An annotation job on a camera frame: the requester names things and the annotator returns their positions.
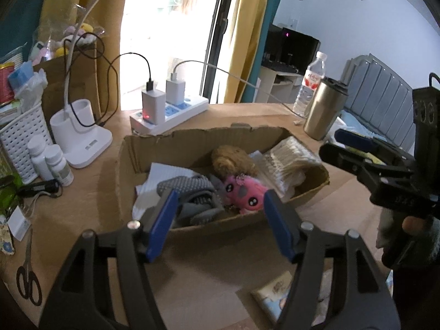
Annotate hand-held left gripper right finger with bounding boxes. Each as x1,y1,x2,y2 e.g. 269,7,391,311
264,190,401,330

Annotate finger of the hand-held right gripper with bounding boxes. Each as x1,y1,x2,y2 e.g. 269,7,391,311
318,143,415,188
335,128,417,161

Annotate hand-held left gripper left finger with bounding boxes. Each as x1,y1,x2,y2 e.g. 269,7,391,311
39,190,179,330

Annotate grey knitted gloves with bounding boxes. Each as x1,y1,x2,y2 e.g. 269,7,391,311
156,175,228,228

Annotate pink plush toy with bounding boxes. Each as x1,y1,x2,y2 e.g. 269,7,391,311
221,174,271,216

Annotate white paper sheet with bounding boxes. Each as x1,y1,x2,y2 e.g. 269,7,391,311
132,163,200,221

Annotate bag of cotton swabs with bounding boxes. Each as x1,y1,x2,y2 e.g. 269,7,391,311
258,136,321,199

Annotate brown plush toy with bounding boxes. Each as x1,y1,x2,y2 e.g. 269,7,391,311
210,144,261,180

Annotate person's right hand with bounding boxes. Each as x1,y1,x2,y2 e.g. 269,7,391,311
381,213,440,271

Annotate steel tumbler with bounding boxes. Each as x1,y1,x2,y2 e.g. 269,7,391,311
303,77,349,141

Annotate grey bed headboard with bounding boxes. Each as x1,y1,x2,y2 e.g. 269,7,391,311
343,54,417,152

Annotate printed tissue packet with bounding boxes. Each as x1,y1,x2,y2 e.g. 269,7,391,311
250,271,293,321

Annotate clear water bottle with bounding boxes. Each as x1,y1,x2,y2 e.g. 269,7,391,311
292,51,327,118

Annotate white side table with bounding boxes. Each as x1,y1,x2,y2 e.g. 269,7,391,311
255,66,304,104

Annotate black monitor on cabinet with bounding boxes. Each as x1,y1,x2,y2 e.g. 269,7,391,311
260,23,321,75

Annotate white desk lamp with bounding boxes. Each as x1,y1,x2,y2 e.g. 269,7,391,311
49,0,177,170

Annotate white power strip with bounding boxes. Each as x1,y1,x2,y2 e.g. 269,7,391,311
129,96,210,136

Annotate large white charger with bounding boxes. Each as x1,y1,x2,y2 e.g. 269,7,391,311
141,89,166,126

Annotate small white charger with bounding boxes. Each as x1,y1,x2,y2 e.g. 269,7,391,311
165,78,187,104

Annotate black scissors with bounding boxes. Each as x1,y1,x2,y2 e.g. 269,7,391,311
16,227,43,307

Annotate small white box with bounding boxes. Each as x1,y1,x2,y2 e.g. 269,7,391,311
6,209,32,242

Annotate yellow curtain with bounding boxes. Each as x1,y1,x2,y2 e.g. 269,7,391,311
40,0,128,111
228,0,273,104

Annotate small printed pouch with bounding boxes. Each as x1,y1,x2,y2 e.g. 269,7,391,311
0,216,16,257

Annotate white plastic basket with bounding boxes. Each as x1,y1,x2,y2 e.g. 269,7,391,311
0,102,48,185

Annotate tall brown cardboard box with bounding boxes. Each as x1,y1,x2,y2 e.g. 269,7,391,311
32,49,104,122

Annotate blue packet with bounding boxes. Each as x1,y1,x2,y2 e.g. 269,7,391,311
7,62,35,90

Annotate pile of small plush toys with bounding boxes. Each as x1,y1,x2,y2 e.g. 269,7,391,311
29,23,97,63

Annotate red can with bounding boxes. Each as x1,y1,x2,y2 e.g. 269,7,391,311
0,61,18,106

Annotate white cable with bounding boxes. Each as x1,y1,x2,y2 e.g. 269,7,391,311
171,60,303,117

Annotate black cable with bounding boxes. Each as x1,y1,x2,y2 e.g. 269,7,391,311
64,32,156,128

